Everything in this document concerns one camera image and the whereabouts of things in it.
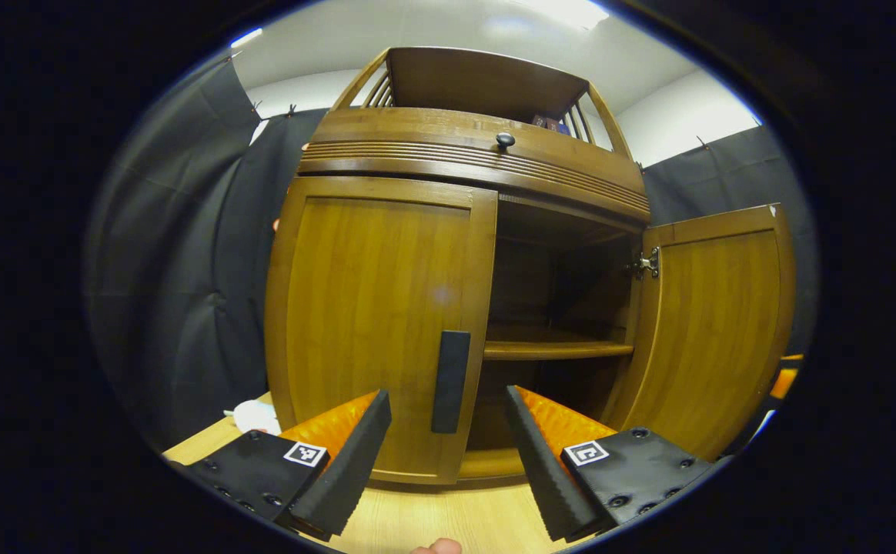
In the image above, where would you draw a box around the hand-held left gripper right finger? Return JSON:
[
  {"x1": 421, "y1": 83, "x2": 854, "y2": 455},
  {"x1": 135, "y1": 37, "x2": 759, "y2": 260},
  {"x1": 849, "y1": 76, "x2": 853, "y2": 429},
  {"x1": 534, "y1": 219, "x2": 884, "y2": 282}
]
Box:
[{"x1": 500, "y1": 385, "x2": 726, "y2": 543}]

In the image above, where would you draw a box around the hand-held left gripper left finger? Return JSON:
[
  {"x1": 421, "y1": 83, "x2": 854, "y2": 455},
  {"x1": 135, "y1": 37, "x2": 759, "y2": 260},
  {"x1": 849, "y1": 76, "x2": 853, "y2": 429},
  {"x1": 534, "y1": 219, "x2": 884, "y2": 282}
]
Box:
[{"x1": 175, "y1": 390, "x2": 393, "y2": 542}]

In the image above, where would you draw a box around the white crumpled cloth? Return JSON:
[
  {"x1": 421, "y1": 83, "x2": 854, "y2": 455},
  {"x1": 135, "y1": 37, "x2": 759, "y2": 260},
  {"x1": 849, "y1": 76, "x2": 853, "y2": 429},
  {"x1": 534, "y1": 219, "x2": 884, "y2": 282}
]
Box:
[{"x1": 225, "y1": 400, "x2": 281, "y2": 436}]

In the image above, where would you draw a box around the wooden inner shelf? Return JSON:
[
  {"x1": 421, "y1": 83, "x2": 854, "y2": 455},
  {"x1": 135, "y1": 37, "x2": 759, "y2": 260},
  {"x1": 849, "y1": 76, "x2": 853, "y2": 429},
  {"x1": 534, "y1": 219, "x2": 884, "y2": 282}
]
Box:
[{"x1": 483, "y1": 323, "x2": 635, "y2": 361}]

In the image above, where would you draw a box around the large ceiling light panel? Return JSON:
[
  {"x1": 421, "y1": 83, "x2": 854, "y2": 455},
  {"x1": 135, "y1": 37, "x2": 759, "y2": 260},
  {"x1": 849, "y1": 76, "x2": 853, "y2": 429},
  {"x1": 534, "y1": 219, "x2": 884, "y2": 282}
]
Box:
[{"x1": 510, "y1": 0, "x2": 610, "y2": 30}]

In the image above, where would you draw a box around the wooden cabinet door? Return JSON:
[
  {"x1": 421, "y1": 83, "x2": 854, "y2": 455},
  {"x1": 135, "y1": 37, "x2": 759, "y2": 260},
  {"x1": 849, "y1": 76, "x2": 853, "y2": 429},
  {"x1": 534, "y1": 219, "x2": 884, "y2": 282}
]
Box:
[
  {"x1": 263, "y1": 175, "x2": 499, "y2": 486},
  {"x1": 602, "y1": 202, "x2": 797, "y2": 462}
]

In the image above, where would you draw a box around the black backdrop cloth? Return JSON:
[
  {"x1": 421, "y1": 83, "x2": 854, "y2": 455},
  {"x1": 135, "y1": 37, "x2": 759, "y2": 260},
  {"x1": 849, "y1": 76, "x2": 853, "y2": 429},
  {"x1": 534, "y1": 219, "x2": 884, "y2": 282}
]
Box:
[{"x1": 82, "y1": 52, "x2": 818, "y2": 455}]

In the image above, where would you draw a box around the wooden double-door shoe cabinet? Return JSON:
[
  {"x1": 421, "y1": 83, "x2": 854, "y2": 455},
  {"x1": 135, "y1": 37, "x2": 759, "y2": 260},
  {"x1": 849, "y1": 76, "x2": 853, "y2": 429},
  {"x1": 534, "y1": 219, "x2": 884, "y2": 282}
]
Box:
[{"x1": 263, "y1": 46, "x2": 797, "y2": 487}]

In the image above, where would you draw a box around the wooden grooved drawer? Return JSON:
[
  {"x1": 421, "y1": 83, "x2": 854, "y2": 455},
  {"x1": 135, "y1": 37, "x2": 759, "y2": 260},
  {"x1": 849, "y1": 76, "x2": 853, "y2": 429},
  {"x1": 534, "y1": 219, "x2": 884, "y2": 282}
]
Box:
[{"x1": 298, "y1": 108, "x2": 650, "y2": 224}]

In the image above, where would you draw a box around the black door handle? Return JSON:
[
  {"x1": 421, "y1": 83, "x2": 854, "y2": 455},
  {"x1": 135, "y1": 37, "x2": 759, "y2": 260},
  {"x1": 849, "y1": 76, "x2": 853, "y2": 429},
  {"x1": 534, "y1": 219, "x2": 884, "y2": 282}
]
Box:
[{"x1": 430, "y1": 330, "x2": 472, "y2": 435}]

